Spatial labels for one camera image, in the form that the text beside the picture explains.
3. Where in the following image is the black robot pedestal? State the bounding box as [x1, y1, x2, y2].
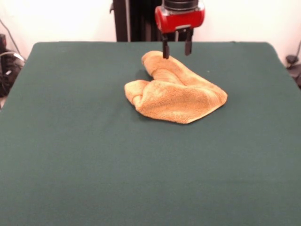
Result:
[110, 0, 195, 42]

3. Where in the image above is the tan terry towel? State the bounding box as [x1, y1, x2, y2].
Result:
[124, 50, 228, 124]

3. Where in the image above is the black equipment pile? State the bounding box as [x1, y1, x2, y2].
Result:
[0, 34, 25, 97]

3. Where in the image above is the black floor device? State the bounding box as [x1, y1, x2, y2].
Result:
[285, 54, 301, 89]

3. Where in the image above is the dark green table cloth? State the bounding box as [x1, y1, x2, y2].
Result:
[0, 41, 301, 226]

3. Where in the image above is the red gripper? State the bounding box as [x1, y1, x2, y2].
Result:
[154, 6, 206, 59]

